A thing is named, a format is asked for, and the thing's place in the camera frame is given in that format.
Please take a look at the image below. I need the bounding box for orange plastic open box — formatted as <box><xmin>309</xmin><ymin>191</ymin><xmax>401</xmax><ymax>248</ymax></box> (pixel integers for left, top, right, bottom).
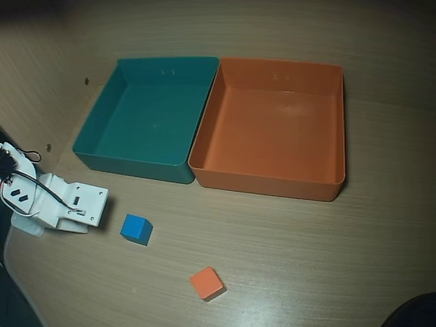
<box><xmin>187</xmin><ymin>57</ymin><xmax>347</xmax><ymax>202</ymax></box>

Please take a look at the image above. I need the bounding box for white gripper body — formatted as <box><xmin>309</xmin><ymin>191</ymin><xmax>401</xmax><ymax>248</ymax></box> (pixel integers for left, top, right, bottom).
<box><xmin>32</xmin><ymin>172</ymin><xmax>70</xmax><ymax>230</ymax></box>

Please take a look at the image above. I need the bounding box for dark round object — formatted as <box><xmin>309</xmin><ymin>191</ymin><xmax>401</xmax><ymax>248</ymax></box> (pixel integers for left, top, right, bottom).
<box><xmin>383</xmin><ymin>292</ymin><xmax>436</xmax><ymax>327</ymax></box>

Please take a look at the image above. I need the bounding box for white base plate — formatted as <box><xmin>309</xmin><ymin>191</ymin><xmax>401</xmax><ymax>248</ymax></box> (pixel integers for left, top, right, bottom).
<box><xmin>11</xmin><ymin>215</ymin><xmax>46</xmax><ymax>238</ymax></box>

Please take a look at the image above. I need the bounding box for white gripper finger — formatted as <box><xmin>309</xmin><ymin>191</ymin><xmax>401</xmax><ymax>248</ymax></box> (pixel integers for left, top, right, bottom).
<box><xmin>56</xmin><ymin>219</ymin><xmax>91</xmax><ymax>235</ymax></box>

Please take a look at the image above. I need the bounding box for thin black looped cable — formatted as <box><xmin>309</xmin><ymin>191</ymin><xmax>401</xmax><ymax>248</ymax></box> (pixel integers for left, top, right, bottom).
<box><xmin>16</xmin><ymin>149</ymin><xmax>42</xmax><ymax>164</ymax></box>

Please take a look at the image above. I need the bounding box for white wrist camera mount plate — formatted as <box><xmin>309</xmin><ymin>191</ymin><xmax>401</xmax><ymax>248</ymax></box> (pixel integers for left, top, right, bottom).
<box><xmin>65</xmin><ymin>183</ymin><xmax>110</xmax><ymax>228</ymax></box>

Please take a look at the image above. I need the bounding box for blue cube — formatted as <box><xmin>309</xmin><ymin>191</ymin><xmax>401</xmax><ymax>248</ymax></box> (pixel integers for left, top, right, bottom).
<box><xmin>119</xmin><ymin>213</ymin><xmax>154</xmax><ymax>247</ymax></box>

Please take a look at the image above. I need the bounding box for orange cube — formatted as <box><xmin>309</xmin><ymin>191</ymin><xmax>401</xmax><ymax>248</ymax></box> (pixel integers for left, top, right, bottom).
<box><xmin>189</xmin><ymin>266</ymin><xmax>227</xmax><ymax>302</ymax></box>

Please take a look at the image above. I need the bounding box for teal plastic open box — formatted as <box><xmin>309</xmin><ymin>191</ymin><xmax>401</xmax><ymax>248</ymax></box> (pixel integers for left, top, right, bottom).
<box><xmin>72</xmin><ymin>56</ymin><xmax>220</xmax><ymax>185</ymax></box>

